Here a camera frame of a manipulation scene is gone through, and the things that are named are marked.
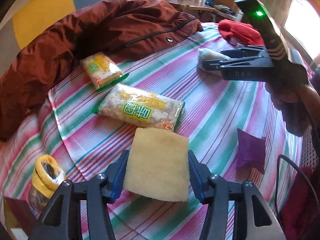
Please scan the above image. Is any gold metal tray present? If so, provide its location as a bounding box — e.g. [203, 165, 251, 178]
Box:
[4, 197, 37, 238]

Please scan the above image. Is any brown sponge block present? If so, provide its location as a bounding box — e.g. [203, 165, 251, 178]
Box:
[196, 48, 231, 76]

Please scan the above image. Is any green yellow cracker pack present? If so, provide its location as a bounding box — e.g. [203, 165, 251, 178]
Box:
[92, 83, 185, 132]

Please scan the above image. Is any yellow patterned sock ball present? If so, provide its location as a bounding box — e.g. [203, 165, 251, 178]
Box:
[28, 154, 66, 213]

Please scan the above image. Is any grey yellow blue chair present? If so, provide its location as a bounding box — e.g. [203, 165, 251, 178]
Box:
[0, 0, 133, 51]

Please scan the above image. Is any striped tablecloth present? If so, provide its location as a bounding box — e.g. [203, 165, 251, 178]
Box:
[0, 22, 316, 240]

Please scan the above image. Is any maroon jacket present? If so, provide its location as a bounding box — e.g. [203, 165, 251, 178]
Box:
[1, 0, 202, 141]

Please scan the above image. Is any red cloth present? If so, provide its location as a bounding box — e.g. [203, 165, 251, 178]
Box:
[218, 19, 265, 46]

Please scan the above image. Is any yellow sponge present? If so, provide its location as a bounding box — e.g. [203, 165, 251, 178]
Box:
[123, 128, 189, 202]

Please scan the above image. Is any person right hand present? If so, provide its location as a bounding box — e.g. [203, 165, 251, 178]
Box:
[265, 83, 319, 137]

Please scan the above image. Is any small green cracker pack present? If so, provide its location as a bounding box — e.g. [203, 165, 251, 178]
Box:
[81, 52, 129, 93]

